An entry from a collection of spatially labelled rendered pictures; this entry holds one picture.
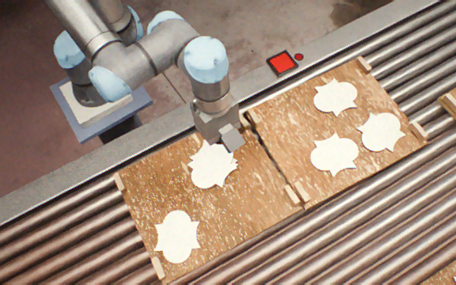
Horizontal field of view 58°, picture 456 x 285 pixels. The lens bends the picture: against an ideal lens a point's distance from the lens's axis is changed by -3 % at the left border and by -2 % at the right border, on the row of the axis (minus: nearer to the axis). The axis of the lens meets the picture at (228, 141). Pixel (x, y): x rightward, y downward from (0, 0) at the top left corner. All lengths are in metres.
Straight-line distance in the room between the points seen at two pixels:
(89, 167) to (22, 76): 1.69
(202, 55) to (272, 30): 2.00
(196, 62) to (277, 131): 0.55
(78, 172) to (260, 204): 0.54
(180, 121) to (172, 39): 0.52
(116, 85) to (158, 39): 0.12
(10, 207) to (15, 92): 1.59
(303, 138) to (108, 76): 0.64
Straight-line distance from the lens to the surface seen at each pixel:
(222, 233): 1.11
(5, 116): 2.79
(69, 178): 1.30
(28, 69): 2.93
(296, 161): 1.18
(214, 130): 0.90
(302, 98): 1.29
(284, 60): 1.38
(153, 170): 1.20
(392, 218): 1.19
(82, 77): 1.33
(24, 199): 1.34
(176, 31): 0.81
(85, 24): 0.84
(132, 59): 0.79
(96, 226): 1.22
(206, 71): 0.74
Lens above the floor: 2.00
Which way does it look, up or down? 62 degrees down
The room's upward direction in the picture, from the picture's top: 8 degrees counter-clockwise
